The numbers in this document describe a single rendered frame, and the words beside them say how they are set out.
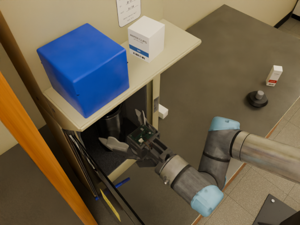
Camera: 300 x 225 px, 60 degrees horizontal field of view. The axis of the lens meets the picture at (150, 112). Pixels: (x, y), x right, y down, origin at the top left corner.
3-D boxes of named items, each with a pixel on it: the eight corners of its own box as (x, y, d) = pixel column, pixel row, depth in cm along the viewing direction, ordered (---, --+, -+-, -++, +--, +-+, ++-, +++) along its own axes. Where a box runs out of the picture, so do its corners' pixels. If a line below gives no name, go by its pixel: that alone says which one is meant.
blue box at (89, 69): (52, 88, 47) (34, 48, 40) (96, 61, 51) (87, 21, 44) (85, 120, 43) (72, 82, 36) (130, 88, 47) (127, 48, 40)
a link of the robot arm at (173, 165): (188, 172, 71) (167, 193, 67) (175, 160, 72) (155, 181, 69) (191, 159, 65) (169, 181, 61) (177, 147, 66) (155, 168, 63)
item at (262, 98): (241, 102, 118) (245, 92, 113) (252, 91, 122) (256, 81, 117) (259, 113, 114) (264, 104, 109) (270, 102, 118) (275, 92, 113)
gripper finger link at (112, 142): (96, 128, 71) (129, 133, 70) (99, 139, 75) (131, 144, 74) (92, 138, 69) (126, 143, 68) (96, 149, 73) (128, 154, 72)
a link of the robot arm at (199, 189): (212, 213, 66) (201, 224, 59) (179, 183, 71) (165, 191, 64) (230, 189, 64) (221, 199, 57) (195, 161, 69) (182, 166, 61)
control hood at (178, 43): (56, 123, 54) (40, 92, 46) (162, 51, 68) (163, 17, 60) (89, 158, 50) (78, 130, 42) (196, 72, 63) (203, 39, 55)
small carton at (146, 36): (129, 53, 53) (127, 27, 48) (144, 40, 55) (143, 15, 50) (149, 63, 51) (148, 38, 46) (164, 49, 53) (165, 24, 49)
